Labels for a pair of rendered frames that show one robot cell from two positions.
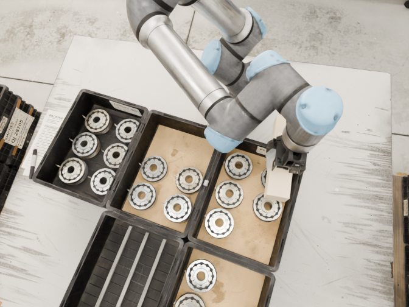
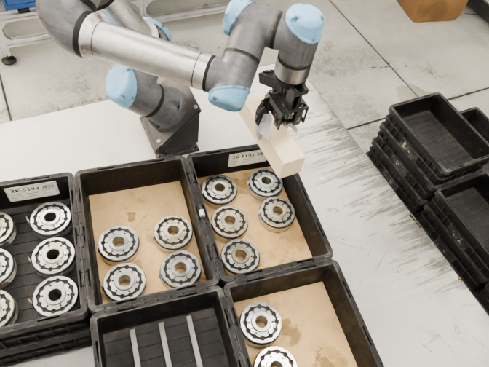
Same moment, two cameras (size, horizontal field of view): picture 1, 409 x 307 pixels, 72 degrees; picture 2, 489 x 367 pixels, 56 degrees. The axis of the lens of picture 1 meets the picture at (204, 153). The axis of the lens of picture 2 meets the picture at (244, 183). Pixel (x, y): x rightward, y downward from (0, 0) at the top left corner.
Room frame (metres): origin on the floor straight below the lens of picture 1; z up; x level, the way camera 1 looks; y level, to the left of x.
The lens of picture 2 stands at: (-0.21, 0.49, 1.94)
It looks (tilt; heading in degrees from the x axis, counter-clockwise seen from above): 53 degrees down; 304
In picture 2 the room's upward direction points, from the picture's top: 12 degrees clockwise
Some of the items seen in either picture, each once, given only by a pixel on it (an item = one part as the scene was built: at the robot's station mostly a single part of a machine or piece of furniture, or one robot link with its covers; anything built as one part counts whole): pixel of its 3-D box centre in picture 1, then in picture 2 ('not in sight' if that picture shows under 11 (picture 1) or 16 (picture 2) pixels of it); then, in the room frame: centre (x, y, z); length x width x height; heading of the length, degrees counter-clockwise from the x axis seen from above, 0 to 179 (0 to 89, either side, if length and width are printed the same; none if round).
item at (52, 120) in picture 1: (54, 144); not in sight; (0.58, 0.67, 0.70); 0.33 x 0.23 x 0.01; 159
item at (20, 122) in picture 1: (18, 128); not in sight; (0.88, 1.06, 0.41); 0.31 x 0.02 x 0.16; 158
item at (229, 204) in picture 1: (229, 194); (229, 221); (0.18, -0.06, 0.86); 0.10 x 0.10 x 0.01
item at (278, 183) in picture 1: (280, 158); (269, 133); (0.21, -0.22, 1.07); 0.24 x 0.06 x 0.06; 158
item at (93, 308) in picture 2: (167, 169); (142, 226); (0.29, 0.14, 0.92); 0.40 x 0.30 x 0.02; 150
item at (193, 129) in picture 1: (169, 173); (144, 236); (0.29, 0.14, 0.87); 0.40 x 0.30 x 0.11; 150
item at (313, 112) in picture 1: (311, 116); (299, 36); (0.19, -0.21, 1.39); 0.09 x 0.08 x 0.11; 25
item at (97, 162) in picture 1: (98, 148); (20, 260); (0.44, 0.40, 0.87); 0.40 x 0.30 x 0.11; 150
